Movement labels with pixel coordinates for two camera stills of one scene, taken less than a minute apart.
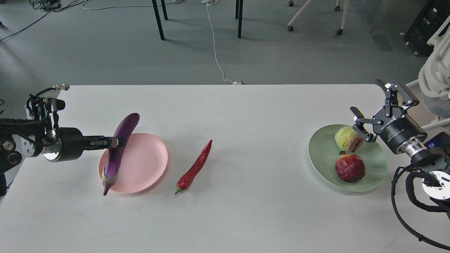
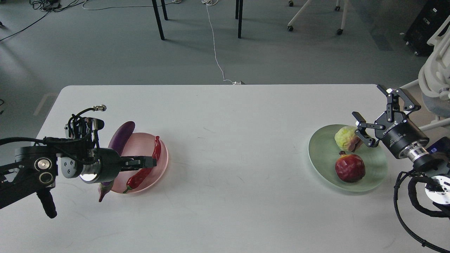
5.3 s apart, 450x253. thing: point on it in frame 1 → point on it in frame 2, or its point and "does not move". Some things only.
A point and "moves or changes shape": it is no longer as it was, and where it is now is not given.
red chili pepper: x=185 y=181 → x=136 y=178
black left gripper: x=71 y=143 → x=103 y=164
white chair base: x=290 y=26 does not move
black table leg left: x=158 y=19 does not move
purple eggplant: x=125 y=129 moves or changes shape
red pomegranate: x=350 y=168 does not move
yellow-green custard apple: x=347 y=138 does not move
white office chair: x=434 y=80 does not move
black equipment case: x=431 y=17 does not move
